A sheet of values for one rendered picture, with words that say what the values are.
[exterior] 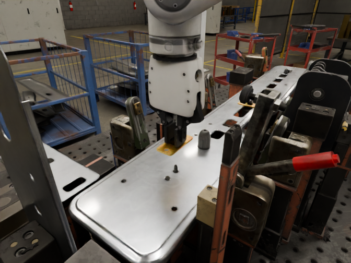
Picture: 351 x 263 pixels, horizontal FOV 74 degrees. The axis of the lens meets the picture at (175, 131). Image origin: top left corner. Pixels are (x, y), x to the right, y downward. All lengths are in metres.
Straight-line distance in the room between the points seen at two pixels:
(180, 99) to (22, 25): 8.09
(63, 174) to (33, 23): 8.00
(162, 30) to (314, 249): 0.73
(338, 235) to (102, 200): 0.72
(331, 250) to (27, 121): 0.83
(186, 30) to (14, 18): 8.06
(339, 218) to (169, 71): 0.78
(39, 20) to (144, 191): 8.19
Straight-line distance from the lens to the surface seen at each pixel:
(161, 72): 0.41
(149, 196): 0.47
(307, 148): 0.55
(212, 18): 11.38
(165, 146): 0.47
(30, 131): 0.22
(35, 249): 0.34
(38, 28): 8.52
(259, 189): 0.43
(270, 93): 0.36
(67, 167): 0.59
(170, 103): 0.42
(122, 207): 0.46
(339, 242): 0.91
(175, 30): 0.37
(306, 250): 0.85
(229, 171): 0.29
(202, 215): 0.40
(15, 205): 0.44
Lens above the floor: 1.33
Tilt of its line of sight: 29 degrees down
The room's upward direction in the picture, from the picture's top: straight up
